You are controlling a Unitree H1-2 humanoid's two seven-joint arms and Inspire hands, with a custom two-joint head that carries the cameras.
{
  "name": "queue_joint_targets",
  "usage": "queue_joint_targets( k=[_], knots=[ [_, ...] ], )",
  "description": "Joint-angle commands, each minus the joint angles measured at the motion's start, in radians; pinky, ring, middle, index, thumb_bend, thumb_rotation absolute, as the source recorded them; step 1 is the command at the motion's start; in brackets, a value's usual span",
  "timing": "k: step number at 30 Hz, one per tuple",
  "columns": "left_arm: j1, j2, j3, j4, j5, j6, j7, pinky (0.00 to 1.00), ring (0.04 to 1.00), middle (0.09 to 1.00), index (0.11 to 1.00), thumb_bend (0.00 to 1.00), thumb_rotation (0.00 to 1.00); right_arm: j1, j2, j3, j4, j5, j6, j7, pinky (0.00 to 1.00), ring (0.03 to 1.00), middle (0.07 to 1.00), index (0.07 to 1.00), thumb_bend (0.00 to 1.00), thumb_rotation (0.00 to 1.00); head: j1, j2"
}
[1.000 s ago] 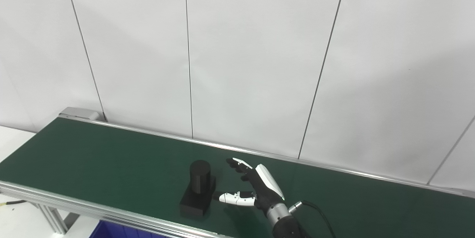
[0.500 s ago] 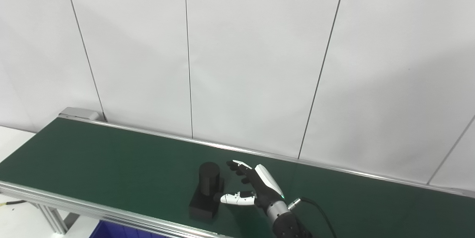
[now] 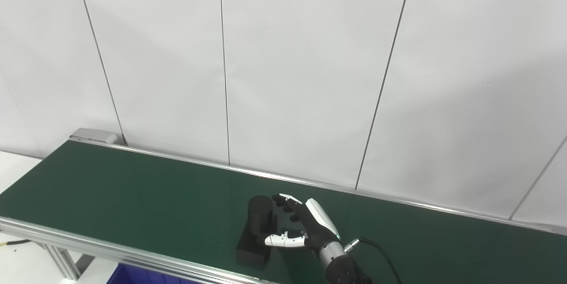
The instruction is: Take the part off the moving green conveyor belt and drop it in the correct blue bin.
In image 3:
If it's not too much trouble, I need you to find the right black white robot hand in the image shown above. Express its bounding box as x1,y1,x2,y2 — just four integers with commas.
264,193,342,251

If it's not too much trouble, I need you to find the aluminium conveyor leg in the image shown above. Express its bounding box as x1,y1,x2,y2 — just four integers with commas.
42,244,85,280

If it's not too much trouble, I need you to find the green conveyor belt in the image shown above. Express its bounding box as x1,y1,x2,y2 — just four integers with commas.
0,128,567,284
0,140,567,284

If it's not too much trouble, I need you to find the black cylinder block part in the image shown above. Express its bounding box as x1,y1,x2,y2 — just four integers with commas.
236,195,277,269

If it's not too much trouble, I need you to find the blue plastic bin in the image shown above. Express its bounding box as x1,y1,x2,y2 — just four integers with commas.
106,263,200,284

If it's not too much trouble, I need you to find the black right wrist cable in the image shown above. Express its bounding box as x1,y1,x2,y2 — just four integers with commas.
345,237,404,284

